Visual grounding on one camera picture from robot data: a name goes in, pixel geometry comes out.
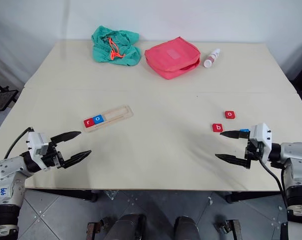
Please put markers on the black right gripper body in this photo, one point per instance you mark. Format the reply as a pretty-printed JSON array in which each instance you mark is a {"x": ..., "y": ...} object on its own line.
[{"x": 253, "y": 152}]

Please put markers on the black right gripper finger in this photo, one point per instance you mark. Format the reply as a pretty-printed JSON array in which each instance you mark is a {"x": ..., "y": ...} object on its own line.
[
  {"x": 236, "y": 134},
  {"x": 234, "y": 160}
]

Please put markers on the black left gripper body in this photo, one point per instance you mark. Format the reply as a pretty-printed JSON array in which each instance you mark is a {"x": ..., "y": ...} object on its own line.
[{"x": 52, "y": 158}]

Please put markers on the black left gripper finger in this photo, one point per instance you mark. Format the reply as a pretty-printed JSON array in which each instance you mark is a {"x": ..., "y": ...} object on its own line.
[
  {"x": 66, "y": 136},
  {"x": 77, "y": 157}
]

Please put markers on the red letter tile b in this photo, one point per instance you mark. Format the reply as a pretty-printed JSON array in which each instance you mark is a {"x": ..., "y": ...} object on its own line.
[{"x": 217, "y": 127}]

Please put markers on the red letter tile o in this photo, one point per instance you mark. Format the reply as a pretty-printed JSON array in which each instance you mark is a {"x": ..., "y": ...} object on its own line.
[{"x": 230, "y": 114}]

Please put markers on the red letter tile r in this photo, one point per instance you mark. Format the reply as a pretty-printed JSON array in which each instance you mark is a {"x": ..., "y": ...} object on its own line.
[{"x": 88, "y": 122}]

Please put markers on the blue letter tile o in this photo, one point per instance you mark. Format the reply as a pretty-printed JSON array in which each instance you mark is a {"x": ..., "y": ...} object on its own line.
[{"x": 98, "y": 119}]

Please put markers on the wooden letter tile tray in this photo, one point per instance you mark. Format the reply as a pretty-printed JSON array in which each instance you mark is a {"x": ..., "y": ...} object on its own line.
[{"x": 117, "y": 113}]

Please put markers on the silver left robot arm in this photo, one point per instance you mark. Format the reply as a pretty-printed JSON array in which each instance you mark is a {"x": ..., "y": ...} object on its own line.
[{"x": 6, "y": 172}]

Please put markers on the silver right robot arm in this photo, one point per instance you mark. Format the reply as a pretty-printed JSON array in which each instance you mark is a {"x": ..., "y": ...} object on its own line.
[{"x": 294, "y": 155}]

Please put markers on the blue letter tile t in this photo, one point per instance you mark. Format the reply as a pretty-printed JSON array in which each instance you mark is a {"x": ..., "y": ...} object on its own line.
[{"x": 244, "y": 130}]

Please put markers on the clear plastic bag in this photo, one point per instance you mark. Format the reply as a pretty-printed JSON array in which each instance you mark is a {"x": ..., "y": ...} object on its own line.
[{"x": 112, "y": 194}]

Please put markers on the black metal mesh rack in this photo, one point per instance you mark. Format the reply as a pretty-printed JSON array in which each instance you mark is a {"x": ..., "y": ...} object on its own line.
[{"x": 2, "y": 100}]

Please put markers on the small white pink bottle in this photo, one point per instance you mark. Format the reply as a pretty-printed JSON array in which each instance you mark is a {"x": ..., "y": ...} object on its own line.
[{"x": 211, "y": 58}]

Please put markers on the dark rounded shape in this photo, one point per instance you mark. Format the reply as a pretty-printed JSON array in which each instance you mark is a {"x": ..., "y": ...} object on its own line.
[
  {"x": 128, "y": 227},
  {"x": 185, "y": 228}
]

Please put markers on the pink zippered fabric pouch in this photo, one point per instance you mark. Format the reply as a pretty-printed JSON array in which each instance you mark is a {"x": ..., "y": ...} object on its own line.
[{"x": 165, "y": 60}]

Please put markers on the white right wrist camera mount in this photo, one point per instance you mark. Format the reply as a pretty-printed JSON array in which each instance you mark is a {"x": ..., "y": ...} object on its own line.
[{"x": 261, "y": 132}]

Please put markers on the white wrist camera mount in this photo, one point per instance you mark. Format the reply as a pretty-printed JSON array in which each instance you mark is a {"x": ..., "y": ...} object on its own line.
[
  {"x": 261, "y": 132},
  {"x": 35, "y": 141}
]

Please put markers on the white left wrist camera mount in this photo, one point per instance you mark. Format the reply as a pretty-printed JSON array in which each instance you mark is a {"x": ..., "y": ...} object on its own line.
[{"x": 35, "y": 141}]

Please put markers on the black table frame bar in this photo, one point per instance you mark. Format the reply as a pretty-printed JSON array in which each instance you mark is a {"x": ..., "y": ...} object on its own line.
[{"x": 253, "y": 196}]

